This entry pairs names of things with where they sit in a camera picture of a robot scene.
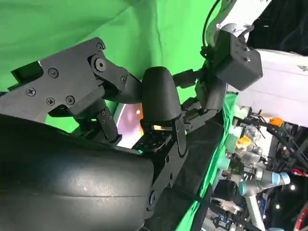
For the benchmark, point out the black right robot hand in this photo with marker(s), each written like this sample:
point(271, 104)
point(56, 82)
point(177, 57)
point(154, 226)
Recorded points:
point(60, 168)

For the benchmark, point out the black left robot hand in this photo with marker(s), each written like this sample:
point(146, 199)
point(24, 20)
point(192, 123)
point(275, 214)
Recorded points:
point(211, 96)

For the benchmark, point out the orange and white bread roll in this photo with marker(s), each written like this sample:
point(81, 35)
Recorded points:
point(142, 116)

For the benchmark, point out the white workshop panel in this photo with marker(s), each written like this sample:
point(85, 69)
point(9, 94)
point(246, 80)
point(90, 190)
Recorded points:
point(276, 96)

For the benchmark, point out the orange workshop block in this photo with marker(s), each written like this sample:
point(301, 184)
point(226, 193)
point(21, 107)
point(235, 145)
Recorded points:
point(275, 121)

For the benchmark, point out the lilac plate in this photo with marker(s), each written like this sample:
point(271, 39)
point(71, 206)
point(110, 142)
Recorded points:
point(130, 120)

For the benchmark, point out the black backdrop curtain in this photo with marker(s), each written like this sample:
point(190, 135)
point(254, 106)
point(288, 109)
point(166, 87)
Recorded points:
point(284, 24)

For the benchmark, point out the green table cloth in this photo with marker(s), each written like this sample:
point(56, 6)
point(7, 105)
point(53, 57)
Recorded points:
point(60, 24)

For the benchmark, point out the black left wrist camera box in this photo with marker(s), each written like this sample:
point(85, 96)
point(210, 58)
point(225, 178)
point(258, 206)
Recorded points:
point(238, 65)

